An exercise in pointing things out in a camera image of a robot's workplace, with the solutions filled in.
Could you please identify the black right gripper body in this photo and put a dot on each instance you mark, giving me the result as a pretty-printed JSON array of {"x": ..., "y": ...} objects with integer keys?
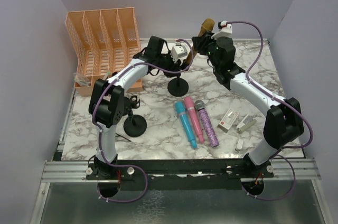
[{"x": 200, "y": 42}]

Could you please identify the clear plastic bag of parts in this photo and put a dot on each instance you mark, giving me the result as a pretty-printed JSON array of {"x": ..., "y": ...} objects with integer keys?
[{"x": 81, "y": 80}]

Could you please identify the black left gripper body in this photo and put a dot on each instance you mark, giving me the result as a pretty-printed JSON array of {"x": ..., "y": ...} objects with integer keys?
[{"x": 177, "y": 66}]

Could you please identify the black mic stand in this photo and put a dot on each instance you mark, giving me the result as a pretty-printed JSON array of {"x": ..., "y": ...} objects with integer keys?
[
  {"x": 178, "y": 87},
  {"x": 134, "y": 125}
]

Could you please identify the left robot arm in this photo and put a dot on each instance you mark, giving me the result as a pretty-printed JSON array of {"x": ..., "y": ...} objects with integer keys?
[{"x": 108, "y": 103}]

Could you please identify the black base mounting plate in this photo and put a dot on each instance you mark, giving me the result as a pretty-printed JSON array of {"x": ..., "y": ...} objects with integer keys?
[{"x": 193, "y": 174}]

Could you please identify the blue microphone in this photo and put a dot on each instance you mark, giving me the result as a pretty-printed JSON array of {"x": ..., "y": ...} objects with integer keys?
[{"x": 181, "y": 113}]

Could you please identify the pink microphone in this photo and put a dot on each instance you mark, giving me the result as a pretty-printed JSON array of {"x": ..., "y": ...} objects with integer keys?
[{"x": 189, "y": 105}]

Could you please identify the orange plastic file organizer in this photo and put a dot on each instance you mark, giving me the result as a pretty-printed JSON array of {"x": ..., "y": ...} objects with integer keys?
[{"x": 104, "y": 40}]

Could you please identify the green capped tube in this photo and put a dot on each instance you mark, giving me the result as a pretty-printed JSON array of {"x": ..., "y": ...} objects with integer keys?
[{"x": 106, "y": 75}]

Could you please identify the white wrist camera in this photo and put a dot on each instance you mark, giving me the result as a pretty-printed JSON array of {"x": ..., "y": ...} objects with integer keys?
[
  {"x": 178, "y": 51},
  {"x": 225, "y": 30}
]

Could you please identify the gold microphone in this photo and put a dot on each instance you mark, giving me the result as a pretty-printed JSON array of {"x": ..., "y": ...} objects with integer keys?
[{"x": 206, "y": 26}]

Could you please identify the white charger adapter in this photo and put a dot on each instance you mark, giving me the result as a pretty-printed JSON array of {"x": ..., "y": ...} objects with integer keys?
[{"x": 245, "y": 123}]

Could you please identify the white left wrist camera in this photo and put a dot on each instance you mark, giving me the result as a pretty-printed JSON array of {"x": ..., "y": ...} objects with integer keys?
[{"x": 178, "y": 51}]

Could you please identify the white red small box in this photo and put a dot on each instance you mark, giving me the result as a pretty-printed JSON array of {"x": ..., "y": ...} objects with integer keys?
[{"x": 227, "y": 120}]

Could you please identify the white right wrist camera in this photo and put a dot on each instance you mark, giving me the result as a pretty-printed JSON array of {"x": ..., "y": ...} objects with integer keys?
[{"x": 225, "y": 30}]

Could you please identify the purple glitter microphone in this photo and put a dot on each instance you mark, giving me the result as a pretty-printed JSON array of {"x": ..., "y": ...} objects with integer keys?
[{"x": 206, "y": 122}]

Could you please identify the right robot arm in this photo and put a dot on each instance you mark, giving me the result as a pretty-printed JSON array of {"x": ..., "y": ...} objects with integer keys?
[{"x": 283, "y": 123}]

